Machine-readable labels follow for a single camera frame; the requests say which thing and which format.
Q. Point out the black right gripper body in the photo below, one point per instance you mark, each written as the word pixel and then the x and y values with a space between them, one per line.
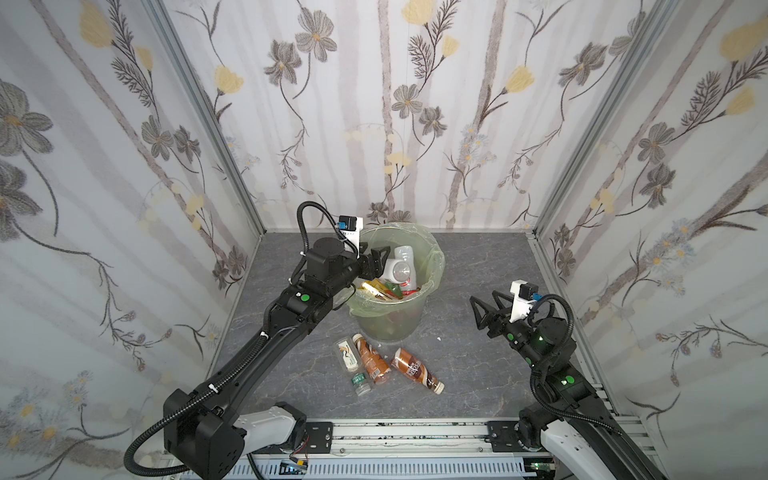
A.
pixel 498 317

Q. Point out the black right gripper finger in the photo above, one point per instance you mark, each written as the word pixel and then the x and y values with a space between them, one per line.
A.
pixel 503 301
pixel 482 312

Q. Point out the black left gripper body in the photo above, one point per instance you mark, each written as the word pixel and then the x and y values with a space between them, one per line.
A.
pixel 366 264

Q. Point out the red yellow juice bottle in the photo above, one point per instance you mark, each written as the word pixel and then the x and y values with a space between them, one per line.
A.
pixel 386 291

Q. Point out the white bottle yellow arrow label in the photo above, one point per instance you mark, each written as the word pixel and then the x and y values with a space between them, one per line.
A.
pixel 400 269

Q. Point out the brown coffee bottle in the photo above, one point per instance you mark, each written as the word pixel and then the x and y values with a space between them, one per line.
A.
pixel 410 366

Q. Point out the brown tea bottle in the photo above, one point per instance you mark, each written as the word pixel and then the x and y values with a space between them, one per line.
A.
pixel 375 365

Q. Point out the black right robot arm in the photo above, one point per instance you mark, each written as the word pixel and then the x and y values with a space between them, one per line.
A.
pixel 569 420

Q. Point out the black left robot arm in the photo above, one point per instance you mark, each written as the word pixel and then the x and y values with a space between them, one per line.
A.
pixel 198 429

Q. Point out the green mesh waste bin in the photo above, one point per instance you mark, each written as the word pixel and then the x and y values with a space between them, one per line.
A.
pixel 384 329

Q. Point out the green plastic bin liner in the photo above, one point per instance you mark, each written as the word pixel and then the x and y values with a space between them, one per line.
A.
pixel 429 261

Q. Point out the small clear cream-label bottle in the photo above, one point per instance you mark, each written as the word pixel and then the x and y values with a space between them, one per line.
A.
pixel 348 355

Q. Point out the small green-label clear bottle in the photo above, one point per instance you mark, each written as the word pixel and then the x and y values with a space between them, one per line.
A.
pixel 361 383

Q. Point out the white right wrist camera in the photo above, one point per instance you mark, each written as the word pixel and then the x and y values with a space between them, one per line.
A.
pixel 525 295

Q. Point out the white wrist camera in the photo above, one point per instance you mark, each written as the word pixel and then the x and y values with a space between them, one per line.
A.
pixel 350 227
pixel 525 295

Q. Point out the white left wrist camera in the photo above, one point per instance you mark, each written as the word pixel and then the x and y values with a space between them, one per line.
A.
pixel 350 227

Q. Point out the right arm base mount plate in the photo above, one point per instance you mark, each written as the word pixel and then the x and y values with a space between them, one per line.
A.
pixel 506 436

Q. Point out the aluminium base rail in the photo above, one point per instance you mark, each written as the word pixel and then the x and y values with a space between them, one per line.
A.
pixel 390 438

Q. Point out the white slotted cable duct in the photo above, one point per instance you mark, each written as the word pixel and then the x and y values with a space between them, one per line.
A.
pixel 403 468

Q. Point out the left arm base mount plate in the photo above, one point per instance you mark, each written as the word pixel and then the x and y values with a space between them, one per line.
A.
pixel 310 438

